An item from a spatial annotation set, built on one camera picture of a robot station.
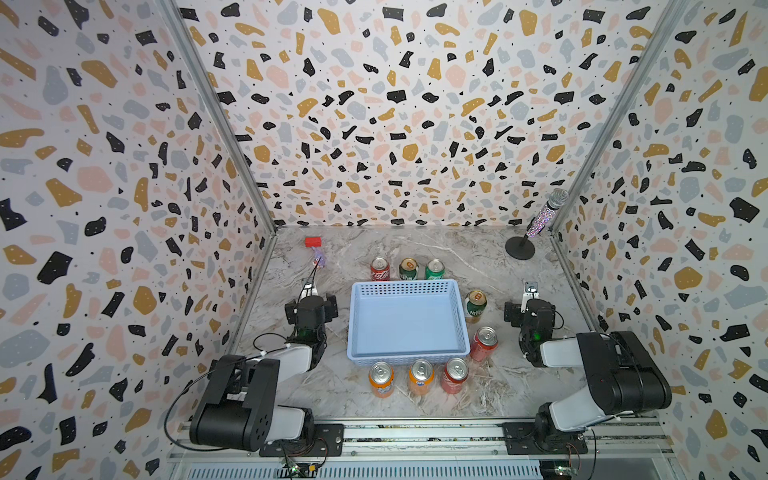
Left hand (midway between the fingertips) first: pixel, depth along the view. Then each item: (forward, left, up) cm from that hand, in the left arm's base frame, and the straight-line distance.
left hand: (313, 296), depth 91 cm
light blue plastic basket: (-4, -27, -9) cm, 29 cm away
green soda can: (+9, -38, +1) cm, 39 cm away
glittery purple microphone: (+16, -71, +24) cm, 76 cm away
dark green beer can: (-4, -49, +2) cm, 49 cm away
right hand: (0, -68, -4) cm, 68 cm away
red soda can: (-16, -49, +1) cm, 51 cm away
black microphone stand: (+27, -73, -9) cm, 78 cm away
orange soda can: (-25, -21, +1) cm, 33 cm away
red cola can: (+10, -20, 0) cm, 22 cm away
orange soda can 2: (-25, -31, +1) cm, 40 cm away
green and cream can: (+9, -29, +1) cm, 31 cm away
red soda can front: (-24, -40, +2) cm, 47 cm away
